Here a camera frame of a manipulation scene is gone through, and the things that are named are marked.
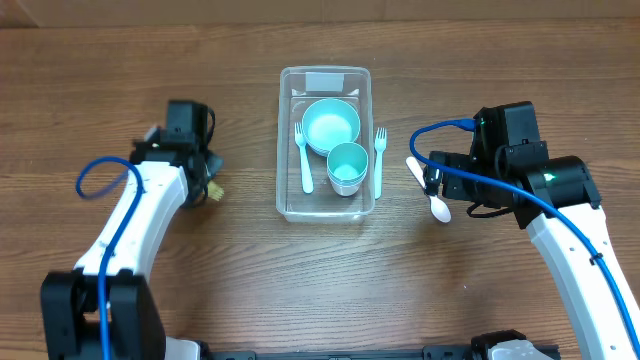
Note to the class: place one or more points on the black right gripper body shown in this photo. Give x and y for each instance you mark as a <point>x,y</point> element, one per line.
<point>459,187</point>

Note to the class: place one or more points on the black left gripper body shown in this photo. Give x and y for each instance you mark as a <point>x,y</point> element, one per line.
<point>216,165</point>

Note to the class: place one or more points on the pink plastic spoon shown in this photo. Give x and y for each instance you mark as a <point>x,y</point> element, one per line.
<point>439,209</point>

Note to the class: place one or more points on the yellow plastic fork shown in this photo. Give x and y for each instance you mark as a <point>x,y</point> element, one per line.
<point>214,191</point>

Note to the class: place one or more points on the green plastic fork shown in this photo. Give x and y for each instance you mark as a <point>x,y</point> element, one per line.
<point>380,145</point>

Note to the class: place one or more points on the green plastic cup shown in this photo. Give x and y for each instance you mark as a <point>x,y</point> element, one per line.
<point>347,162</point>

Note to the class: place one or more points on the light blue plastic fork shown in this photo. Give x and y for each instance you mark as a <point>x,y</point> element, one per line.
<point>306,177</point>

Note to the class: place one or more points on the green plastic bowl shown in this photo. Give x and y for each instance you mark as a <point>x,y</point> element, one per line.
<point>329,122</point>

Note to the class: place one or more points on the pink plastic cup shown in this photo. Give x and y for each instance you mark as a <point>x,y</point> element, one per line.
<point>345,190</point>

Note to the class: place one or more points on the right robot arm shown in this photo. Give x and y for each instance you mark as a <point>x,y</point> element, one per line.
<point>508,170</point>

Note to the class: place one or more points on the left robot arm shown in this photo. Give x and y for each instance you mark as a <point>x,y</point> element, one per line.
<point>103,308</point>

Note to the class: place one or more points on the clear plastic container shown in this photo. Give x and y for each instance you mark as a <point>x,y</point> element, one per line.
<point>300,87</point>

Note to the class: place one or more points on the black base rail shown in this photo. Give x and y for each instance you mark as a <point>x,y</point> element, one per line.
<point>505,344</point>

